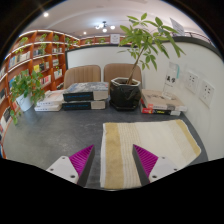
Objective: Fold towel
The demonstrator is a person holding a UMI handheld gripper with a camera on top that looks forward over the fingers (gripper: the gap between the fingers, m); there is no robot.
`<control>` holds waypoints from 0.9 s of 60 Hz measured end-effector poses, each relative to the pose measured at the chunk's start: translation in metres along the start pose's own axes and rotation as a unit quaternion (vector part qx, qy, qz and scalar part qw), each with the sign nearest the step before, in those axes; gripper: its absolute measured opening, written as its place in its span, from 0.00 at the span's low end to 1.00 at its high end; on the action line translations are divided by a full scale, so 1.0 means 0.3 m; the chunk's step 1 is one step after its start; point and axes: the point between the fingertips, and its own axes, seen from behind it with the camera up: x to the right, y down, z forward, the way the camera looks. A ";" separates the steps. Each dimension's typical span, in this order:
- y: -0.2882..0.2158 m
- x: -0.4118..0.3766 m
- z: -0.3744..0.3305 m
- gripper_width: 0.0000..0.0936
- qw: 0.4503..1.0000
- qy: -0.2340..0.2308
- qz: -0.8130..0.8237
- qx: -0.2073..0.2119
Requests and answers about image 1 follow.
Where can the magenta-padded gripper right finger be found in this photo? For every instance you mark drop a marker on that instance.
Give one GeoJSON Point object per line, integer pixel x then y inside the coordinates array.
{"type": "Point", "coordinates": [163, 168]}

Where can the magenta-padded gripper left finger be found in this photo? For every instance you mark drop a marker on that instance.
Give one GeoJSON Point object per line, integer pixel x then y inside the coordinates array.
{"type": "Point", "coordinates": [61, 166]}

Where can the cream and yellow striped towel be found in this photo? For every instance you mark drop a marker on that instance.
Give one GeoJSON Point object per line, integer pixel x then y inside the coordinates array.
{"type": "Point", "coordinates": [160, 140]}

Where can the red and black book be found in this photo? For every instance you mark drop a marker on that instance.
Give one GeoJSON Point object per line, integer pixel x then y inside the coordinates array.
{"type": "Point", "coordinates": [156, 111]}

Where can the white book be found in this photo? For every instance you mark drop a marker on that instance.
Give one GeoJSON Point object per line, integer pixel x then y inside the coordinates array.
{"type": "Point", "coordinates": [51, 98]}
{"type": "Point", "coordinates": [48, 108]}

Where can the beige large book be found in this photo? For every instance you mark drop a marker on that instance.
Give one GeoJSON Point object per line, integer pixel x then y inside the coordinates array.
{"type": "Point", "coordinates": [160, 99]}

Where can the ivy plant in white pot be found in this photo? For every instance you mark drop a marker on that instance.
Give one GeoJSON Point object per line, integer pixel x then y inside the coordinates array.
{"type": "Point", "coordinates": [25, 101]}

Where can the tall plant in black pot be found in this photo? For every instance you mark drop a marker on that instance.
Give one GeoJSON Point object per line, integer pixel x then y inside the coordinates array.
{"type": "Point", "coordinates": [125, 95]}

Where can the clear acrylic sign stand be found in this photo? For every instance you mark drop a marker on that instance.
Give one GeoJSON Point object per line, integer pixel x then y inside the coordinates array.
{"type": "Point", "coordinates": [170, 80]}

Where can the tan padded chair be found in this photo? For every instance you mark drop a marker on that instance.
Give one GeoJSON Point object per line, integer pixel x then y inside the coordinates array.
{"type": "Point", "coordinates": [81, 75]}
{"type": "Point", "coordinates": [118, 71]}

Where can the orange wooden shelf unit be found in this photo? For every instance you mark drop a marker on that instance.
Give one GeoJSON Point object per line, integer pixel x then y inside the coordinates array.
{"type": "Point", "coordinates": [20, 60]}

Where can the white hanging sign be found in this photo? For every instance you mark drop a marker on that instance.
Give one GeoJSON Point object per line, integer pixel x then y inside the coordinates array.
{"type": "Point", "coordinates": [177, 26]}

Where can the ceiling chandelier lamp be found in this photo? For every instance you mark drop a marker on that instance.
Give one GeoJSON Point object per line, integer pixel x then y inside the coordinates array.
{"type": "Point", "coordinates": [104, 26]}

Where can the recessed ceiling lights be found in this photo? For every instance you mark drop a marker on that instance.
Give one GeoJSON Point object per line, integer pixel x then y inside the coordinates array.
{"type": "Point", "coordinates": [46, 14]}

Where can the white wall socket panel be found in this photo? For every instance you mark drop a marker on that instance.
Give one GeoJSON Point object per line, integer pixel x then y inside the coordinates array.
{"type": "Point", "coordinates": [207, 93]}
{"type": "Point", "coordinates": [192, 82]}

